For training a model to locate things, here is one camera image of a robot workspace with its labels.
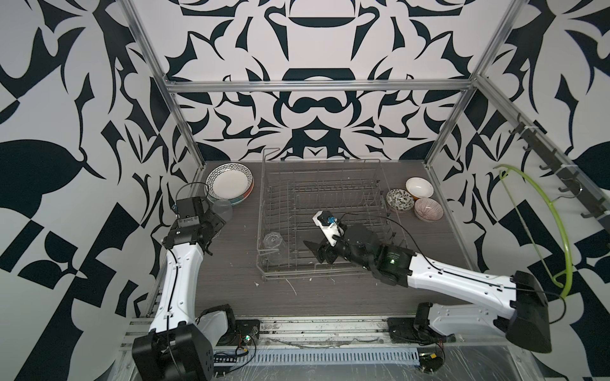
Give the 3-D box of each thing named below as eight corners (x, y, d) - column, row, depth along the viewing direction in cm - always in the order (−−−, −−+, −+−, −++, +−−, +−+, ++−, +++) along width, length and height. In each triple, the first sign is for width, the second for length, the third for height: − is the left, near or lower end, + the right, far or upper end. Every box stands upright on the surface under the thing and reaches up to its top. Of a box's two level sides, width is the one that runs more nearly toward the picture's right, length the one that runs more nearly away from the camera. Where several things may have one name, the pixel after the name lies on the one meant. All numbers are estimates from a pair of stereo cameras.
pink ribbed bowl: (416, 221, 100) (419, 216, 97) (410, 202, 106) (412, 197, 103) (442, 221, 100) (445, 216, 97) (434, 202, 106) (437, 198, 103)
